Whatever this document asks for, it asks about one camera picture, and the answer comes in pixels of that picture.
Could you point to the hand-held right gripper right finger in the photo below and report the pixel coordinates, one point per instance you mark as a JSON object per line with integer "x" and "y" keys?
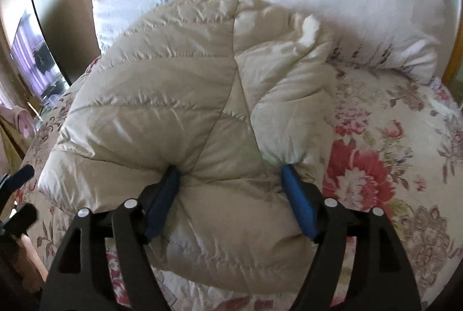
{"x": 298, "y": 199}

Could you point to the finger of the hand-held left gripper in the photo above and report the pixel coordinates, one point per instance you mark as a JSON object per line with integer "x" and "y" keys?
{"x": 20, "y": 176}
{"x": 21, "y": 218}

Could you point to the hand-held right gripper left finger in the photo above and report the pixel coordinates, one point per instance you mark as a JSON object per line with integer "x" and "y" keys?
{"x": 164, "y": 200}

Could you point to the cream quilted down jacket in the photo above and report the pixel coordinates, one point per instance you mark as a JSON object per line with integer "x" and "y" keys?
{"x": 173, "y": 108}

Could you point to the person's left hand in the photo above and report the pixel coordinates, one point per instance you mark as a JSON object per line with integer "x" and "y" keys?
{"x": 34, "y": 267}

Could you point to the pink cloth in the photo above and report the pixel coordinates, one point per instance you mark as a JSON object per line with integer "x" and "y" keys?
{"x": 16, "y": 121}

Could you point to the floral bedspread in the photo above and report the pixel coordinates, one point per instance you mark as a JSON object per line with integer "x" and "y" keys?
{"x": 398, "y": 159}

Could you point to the wall mirror with dark frame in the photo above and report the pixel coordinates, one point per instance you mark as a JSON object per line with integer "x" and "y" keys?
{"x": 36, "y": 54}

